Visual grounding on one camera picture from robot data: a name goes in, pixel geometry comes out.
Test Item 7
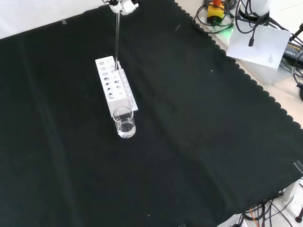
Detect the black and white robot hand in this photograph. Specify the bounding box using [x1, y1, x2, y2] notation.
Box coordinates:
[103, 0, 139, 16]

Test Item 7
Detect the clear glass rod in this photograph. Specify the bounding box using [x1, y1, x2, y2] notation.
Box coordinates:
[114, 12, 121, 71]

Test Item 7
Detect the white test tube rack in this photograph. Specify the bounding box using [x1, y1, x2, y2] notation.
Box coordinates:
[95, 56, 139, 118]

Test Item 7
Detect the clear glass beaker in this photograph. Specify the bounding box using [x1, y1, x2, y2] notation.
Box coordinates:
[113, 106, 136, 139]

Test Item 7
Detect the yellow stop button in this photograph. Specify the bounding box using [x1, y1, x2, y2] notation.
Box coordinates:
[207, 0, 225, 25]

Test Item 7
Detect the white paper sheet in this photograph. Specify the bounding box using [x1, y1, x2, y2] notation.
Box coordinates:
[226, 24, 292, 70]

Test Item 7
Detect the black cloth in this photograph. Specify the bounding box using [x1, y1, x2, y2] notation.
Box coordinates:
[0, 0, 303, 227]

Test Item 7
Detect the black power adapter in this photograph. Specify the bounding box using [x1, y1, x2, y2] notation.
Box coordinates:
[282, 39, 303, 61]

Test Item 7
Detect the black round knob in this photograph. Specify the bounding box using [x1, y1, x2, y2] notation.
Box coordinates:
[296, 83, 303, 103]

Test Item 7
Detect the black looped cable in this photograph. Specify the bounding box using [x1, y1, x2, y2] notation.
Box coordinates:
[192, 0, 238, 31]

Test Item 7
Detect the black cable with plug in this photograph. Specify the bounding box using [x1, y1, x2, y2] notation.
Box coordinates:
[235, 13, 273, 47]

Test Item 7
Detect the white cylinder with black ring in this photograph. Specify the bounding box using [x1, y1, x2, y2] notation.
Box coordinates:
[238, 0, 271, 17]

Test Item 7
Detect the grey metal bracket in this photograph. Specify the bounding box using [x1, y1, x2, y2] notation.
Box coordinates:
[282, 176, 303, 202]

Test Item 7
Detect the orange cable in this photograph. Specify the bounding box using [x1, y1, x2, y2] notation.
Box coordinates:
[249, 207, 261, 227]

